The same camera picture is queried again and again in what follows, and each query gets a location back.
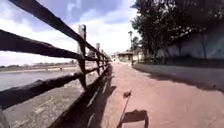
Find small roofed shelter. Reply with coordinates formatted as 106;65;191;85
117;50;135;63

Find street lamp pole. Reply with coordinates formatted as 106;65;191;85
127;30;134;67

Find red paved path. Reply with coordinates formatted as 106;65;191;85
98;61;224;128

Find row of trees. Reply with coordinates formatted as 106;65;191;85
129;0;224;61

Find distant shore with buildings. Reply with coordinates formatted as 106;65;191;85
0;59;80;73

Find grey stone embankment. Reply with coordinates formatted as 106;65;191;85
0;69;101;128

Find grey pavement strip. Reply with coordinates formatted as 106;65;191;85
132;62;224;92

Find grey water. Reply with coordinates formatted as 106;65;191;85
0;70;80;92

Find dark wooden rail fence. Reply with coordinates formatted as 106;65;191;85
0;0;112;128

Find long grey concrete wall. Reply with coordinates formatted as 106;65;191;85
155;27;224;62

